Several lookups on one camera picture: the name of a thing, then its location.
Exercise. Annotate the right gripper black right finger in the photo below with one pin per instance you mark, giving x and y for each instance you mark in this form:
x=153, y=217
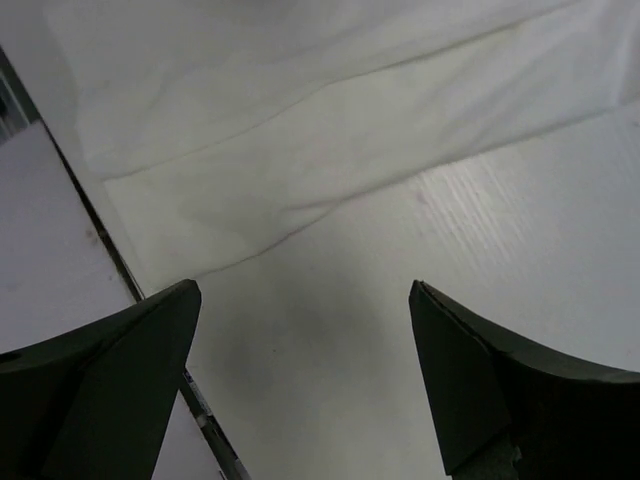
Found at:
x=507, y=407

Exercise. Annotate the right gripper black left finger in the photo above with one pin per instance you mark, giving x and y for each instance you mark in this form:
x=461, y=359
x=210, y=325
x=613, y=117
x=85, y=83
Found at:
x=95, y=402

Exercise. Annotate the white t-shirt black print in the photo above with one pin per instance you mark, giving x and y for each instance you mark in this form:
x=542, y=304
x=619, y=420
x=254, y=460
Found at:
x=220, y=127

